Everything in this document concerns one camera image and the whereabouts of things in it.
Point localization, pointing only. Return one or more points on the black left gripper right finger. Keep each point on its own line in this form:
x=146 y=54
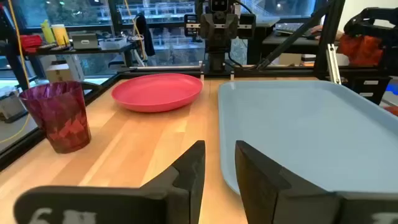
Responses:
x=280 y=199

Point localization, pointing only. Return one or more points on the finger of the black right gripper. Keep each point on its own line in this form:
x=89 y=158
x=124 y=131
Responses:
x=229 y=21
x=209 y=21

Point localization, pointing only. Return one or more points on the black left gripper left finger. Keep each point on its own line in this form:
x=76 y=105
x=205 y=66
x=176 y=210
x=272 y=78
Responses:
x=124 y=205

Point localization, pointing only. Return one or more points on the pink round plate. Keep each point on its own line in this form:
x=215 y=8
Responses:
x=155 y=93

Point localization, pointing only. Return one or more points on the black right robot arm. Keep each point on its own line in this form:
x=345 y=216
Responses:
x=219 y=60

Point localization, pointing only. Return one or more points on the light blue plastic tray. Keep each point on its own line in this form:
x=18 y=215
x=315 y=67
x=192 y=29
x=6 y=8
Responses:
x=311 y=130

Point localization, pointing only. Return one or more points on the dark hanging cloth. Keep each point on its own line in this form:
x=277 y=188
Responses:
x=146 y=34

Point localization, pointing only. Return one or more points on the black computer keyboard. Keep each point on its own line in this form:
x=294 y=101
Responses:
x=292 y=28

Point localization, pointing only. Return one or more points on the clear plastic container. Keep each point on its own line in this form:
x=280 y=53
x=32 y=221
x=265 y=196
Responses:
x=113 y=43

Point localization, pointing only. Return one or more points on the stacked books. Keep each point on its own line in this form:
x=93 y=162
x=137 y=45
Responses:
x=308 y=59

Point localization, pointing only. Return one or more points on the person's hand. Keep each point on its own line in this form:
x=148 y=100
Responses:
x=317 y=31

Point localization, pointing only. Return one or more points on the black side desk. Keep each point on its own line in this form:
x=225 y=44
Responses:
x=93 y=50

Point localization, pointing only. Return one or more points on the grey metal box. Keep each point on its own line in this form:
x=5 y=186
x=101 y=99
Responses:
x=84 y=41

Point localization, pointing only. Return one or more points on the yellow plastic container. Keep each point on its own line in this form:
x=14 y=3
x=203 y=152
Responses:
x=60 y=35

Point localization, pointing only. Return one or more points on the person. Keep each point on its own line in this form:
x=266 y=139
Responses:
x=360 y=51

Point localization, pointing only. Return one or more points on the cardboard box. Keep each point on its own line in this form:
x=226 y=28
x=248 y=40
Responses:
x=59 y=73

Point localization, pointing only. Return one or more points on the black drawer cabinet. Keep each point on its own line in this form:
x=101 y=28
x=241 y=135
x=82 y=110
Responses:
x=370 y=88

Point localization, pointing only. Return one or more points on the yellow-green bottle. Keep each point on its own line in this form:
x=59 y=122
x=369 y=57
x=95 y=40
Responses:
x=47 y=32

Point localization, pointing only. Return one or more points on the red fabric item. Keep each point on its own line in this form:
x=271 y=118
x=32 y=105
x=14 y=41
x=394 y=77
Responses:
x=30 y=42

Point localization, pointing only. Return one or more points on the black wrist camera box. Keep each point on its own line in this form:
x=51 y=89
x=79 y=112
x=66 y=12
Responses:
x=219 y=5

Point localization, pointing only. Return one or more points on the silver aluminium bracket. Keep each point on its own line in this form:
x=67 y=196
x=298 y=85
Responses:
x=333 y=65

